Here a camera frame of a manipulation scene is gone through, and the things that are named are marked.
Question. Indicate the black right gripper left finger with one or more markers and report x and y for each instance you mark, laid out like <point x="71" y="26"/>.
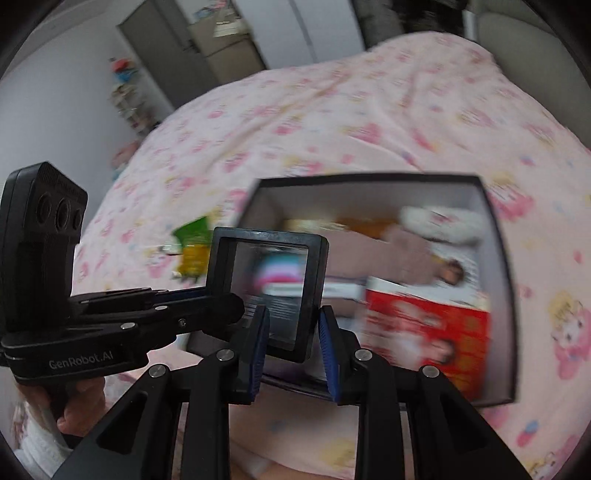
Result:
<point x="175" y="422"/>

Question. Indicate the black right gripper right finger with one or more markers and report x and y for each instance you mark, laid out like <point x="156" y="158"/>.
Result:
<point x="409" y="421"/>

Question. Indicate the red portrait poster card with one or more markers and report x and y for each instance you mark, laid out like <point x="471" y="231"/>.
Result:
<point x="419" y="325"/>

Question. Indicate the green yellow corn snack bag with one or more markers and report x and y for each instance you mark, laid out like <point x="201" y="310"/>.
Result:
<point x="195" y="246"/>

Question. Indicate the black square frame case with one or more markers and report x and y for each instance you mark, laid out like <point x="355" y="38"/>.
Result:
<point x="283" y="271"/>

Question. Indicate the person's left hand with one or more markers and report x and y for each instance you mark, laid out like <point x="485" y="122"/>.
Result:
<point x="85" y="407"/>

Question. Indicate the beige pink cloth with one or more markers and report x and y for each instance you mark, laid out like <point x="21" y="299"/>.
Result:
<point x="402" y="257"/>

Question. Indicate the black cardboard storage box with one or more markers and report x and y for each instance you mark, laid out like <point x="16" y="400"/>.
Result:
<point x="382" y="195"/>

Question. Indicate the white fluffy plush toy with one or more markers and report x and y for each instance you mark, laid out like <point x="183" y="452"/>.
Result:
<point x="449" y="225"/>

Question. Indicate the cluttered white shelf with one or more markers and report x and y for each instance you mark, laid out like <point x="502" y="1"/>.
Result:
<point x="128" y="97"/>

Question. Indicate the grey cabinet with boxes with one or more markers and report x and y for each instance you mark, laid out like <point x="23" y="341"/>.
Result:
<point x="186" y="60"/>

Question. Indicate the grey padded headboard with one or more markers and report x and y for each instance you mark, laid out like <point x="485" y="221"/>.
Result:
<point x="533" y="57"/>

